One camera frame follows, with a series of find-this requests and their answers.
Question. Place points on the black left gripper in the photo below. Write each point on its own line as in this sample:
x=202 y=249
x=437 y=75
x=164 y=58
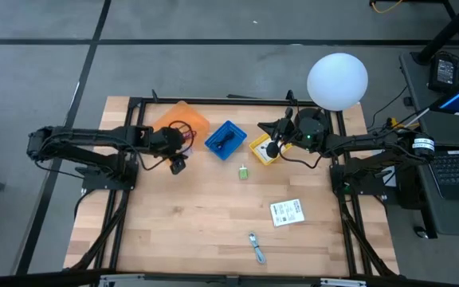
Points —
x=165 y=140

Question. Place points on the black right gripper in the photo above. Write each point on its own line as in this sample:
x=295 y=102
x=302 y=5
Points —
x=307 y=135

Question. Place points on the green white USB charger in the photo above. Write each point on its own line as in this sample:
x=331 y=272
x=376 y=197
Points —
x=244 y=173

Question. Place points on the white box printed label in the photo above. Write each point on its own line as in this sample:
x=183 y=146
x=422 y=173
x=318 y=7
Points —
x=287 y=213

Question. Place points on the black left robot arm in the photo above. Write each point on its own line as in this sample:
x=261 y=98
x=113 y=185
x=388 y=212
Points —
x=94 y=137

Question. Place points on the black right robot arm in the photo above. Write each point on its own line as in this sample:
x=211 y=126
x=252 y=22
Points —
x=373 y=139

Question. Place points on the yellow plastic basket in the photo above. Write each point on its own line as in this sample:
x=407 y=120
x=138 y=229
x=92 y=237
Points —
x=254 y=148

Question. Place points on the blue plastic basket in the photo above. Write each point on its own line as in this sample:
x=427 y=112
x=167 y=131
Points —
x=233 y=131

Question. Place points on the white globe table lamp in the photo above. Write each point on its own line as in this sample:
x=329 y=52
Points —
x=337 y=81

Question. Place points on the grey desk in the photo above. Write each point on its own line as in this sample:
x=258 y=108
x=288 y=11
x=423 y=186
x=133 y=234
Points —
x=414 y=79

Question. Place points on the black power adapter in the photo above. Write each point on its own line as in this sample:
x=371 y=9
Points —
x=444 y=71

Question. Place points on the black stand leg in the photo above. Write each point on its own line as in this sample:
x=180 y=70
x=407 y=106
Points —
x=448 y=30

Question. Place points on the black crossbar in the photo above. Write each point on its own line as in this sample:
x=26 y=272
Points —
x=34 y=279

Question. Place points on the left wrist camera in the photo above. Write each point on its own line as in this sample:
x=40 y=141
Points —
x=178 y=165

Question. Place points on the black aluminium table frame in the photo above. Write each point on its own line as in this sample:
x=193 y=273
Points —
x=221 y=100

